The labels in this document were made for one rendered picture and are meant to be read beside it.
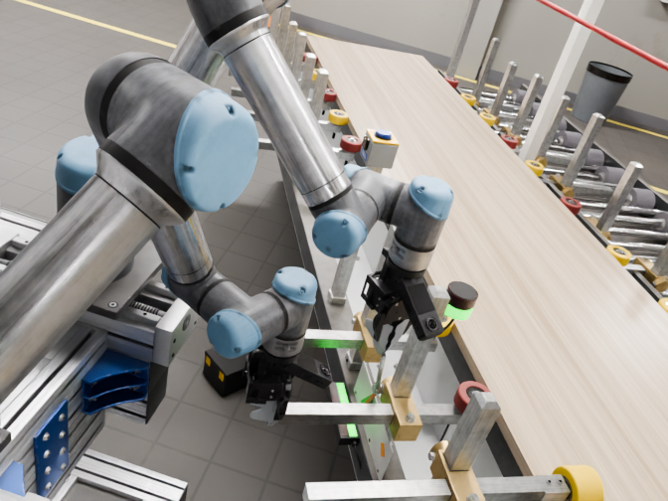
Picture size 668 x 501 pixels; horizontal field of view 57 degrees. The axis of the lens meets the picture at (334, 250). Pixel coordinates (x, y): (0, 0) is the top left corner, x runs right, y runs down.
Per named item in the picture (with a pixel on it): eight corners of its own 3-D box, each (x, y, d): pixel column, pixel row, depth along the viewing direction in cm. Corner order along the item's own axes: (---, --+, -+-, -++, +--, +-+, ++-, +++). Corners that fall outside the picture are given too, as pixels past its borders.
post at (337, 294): (330, 303, 176) (369, 164, 152) (327, 293, 180) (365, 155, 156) (345, 304, 177) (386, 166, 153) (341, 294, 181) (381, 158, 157)
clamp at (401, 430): (393, 441, 123) (400, 424, 121) (377, 391, 134) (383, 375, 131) (418, 441, 125) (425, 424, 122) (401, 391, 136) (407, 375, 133)
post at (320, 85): (294, 190, 238) (320, 70, 212) (293, 186, 241) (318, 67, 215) (303, 191, 239) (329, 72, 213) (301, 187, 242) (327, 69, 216)
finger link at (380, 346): (367, 337, 121) (379, 301, 116) (383, 357, 117) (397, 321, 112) (354, 340, 119) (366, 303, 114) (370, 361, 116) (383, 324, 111)
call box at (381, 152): (365, 169, 151) (373, 140, 147) (359, 156, 157) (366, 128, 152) (391, 172, 153) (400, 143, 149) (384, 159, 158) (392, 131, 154)
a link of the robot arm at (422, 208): (414, 166, 103) (461, 183, 102) (396, 221, 109) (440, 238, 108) (403, 183, 97) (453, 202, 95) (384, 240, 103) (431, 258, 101)
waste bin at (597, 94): (604, 118, 684) (628, 70, 654) (611, 131, 646) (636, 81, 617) (564, 106, 687) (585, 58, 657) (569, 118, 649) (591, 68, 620)
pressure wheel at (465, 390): (448, 444, 129) (467, 408, 123) (436, 415, 135) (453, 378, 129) (482, 443, 131) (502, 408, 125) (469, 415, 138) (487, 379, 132)
